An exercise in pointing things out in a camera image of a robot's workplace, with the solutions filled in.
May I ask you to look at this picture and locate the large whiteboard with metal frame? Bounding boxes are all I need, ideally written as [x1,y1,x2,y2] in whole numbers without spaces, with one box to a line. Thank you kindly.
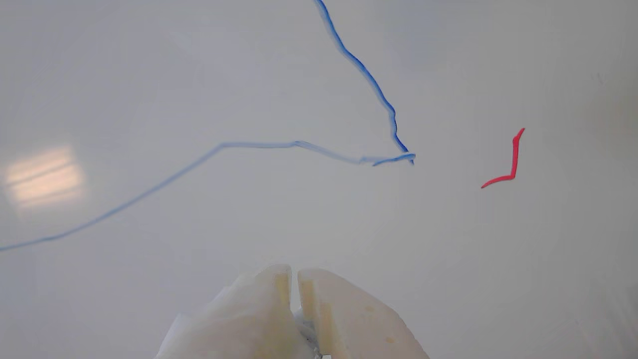
[0,0,638,359]

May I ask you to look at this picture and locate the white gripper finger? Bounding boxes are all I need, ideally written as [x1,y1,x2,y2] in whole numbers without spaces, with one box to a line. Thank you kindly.
[297,268,430,359]
[156,264,319,359]

